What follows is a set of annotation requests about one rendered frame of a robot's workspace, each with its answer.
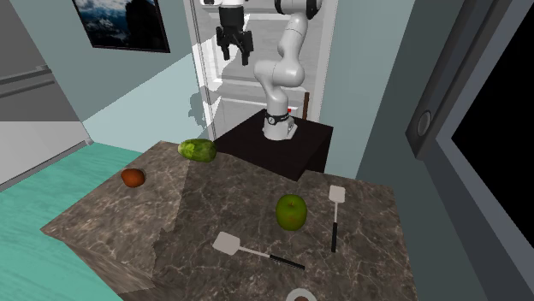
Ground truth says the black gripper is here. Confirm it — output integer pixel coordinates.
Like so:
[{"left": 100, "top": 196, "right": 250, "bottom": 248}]
[{"left": 215, "top": 5, "right": 255, "bottom": 67}]

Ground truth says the white panelled door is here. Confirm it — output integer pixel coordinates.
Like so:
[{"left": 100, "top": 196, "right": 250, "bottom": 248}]
[{"left": 182, "top": 0, "right": 340, "bottom": 144}]

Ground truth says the green cucumber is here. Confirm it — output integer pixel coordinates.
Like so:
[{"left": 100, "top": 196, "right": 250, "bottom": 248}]
[{"left": 177, "top": 139, "right": 218, "bottom": 163}]

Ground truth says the black robot stand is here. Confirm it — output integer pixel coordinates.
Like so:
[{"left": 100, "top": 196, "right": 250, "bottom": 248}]
[{"left": 212, "top": 109, "right": 335, "bottom": 183}]

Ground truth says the brown round fruit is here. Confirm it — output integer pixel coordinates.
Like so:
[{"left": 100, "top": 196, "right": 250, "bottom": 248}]
[{"left": 120, "top": 168, "right": 146, "bottom": 189}]

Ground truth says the green apple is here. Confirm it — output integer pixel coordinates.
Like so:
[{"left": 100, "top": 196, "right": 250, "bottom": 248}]
[{"left": 275, "top": 193, "right": 309, "bottom": 233}]

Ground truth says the grey refrigerator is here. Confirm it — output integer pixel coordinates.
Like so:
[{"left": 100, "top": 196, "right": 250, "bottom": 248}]
[{"left": 0, "top": 0, "right": 94, "bottom": 193}]

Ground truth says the white bowl with brown inside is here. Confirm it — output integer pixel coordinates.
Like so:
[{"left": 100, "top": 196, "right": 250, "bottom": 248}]
[{"left": 285, "top": 287, "right": 318, "bottom": 301}]

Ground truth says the dark grey framed window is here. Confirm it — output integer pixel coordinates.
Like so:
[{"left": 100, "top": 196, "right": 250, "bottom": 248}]
[{"left": 405, "top": 0, "right": 534, "bottom": 301}]

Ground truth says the dark framed wall picture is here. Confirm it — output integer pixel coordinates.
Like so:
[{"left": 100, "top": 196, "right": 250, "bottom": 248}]
[{"left": 71, "top": 0, "right": 172, "bottom": 55}]

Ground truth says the white spatula with black handle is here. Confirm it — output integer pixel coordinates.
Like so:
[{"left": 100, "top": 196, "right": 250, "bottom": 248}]
[
  {"left": 327, "top": 185, "right": 347, "bottom": 255},
  {"left": 211, "top": 231, "right": 306, "bottom": 272}
]

